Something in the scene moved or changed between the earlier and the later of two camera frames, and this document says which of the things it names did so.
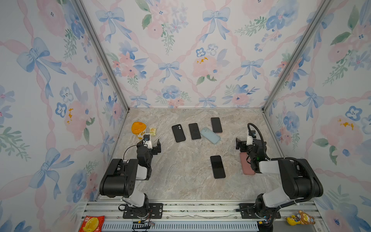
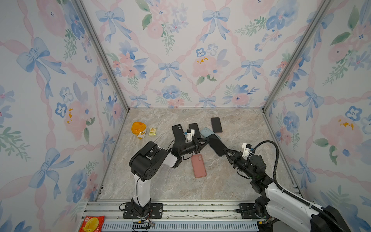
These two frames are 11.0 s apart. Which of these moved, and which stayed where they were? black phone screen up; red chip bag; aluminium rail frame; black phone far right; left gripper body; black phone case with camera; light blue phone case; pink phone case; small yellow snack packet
Moved: left gripper body; pink phone case; black phone screen up
Stayed: red chip bag; black phone case with camera; small yellow snack packet; light blue phone case; aluminium rail frame; black phone far right
